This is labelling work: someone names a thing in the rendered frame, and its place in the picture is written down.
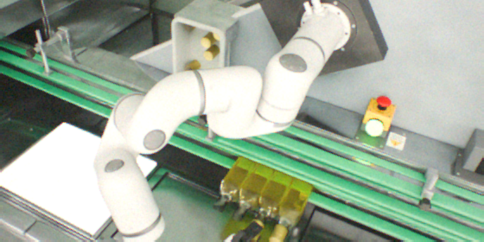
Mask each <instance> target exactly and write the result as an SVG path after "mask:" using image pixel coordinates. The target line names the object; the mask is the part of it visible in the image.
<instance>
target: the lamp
mask: <svg viewBox="0 0 484 242"><path fill-rule="evenodd" d="M384 127H385V126H384V123H383V122H382V121H381V120H378V119H376V118H372V119H370V120H368V121H367V123H366V131H367V133H368V134H369V135H371V136H377V135H380V134H381V132H382V130H383V129H384Z"/></svg>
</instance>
